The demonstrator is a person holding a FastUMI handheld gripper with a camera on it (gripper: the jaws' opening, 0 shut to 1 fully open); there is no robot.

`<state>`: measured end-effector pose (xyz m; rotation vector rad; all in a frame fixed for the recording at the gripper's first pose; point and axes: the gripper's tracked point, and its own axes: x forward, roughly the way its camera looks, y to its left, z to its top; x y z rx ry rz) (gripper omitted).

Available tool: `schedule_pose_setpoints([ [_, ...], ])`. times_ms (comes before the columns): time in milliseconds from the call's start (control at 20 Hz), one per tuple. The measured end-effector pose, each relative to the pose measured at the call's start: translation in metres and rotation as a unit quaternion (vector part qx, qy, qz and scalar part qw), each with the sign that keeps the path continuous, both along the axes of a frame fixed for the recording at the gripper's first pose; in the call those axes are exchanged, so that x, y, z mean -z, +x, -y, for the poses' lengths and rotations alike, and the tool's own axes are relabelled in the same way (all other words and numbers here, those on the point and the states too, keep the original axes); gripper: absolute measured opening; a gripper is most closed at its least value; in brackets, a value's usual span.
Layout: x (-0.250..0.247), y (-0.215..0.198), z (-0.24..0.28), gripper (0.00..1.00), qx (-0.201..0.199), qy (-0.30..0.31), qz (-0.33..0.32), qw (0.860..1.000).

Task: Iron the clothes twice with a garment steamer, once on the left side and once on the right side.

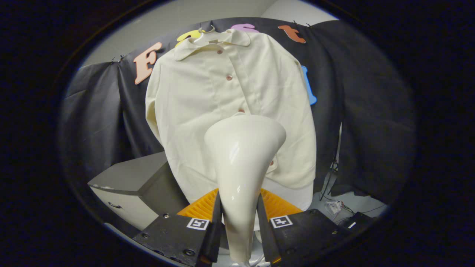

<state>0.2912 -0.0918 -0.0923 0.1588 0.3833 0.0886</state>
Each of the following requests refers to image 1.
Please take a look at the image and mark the black backdrop cloth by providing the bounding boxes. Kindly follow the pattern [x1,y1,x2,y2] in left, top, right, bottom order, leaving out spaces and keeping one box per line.
[61,17,416,204]

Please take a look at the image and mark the white garment steamer head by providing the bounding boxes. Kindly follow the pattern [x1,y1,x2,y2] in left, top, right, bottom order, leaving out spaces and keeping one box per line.
[204,114,287,264]

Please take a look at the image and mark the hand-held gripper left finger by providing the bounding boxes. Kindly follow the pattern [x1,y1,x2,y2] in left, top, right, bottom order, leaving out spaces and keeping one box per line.
[133,188,224,267]

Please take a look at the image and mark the grey cabinet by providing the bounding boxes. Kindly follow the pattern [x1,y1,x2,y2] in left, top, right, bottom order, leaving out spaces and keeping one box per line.
[88,151,190,230]

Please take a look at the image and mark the cream button-up shirt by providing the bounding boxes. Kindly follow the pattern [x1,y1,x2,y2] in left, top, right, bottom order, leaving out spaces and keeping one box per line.
[145,29,317,203]

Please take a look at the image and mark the black power adapter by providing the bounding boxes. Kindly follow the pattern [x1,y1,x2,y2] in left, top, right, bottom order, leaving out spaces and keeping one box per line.
[343,211,374,231]

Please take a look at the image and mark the white cloth panel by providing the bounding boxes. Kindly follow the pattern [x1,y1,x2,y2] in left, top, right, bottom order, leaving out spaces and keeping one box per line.
[264,178,314,212]

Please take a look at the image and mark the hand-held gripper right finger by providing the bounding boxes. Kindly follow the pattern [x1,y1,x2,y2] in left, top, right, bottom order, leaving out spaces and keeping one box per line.
[256,188,349,266]

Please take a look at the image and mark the white cable bundle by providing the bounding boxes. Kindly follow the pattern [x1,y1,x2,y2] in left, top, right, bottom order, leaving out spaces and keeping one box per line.
[326,200,343,216]

